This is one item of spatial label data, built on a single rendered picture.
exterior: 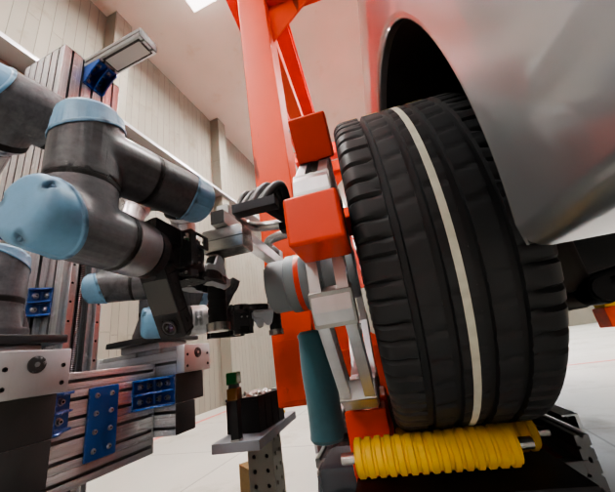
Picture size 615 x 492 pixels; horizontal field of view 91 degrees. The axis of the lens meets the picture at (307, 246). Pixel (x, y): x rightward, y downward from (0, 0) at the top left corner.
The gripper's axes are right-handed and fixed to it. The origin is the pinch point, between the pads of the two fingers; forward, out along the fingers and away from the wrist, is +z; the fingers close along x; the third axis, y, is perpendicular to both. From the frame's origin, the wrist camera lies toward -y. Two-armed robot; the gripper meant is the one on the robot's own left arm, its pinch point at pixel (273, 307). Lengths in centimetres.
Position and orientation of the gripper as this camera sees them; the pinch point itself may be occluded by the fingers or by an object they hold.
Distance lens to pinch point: 93.7
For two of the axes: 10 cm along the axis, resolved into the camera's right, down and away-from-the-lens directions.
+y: 1.4, 9.4, -3.2
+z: 8.4, 0.6, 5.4
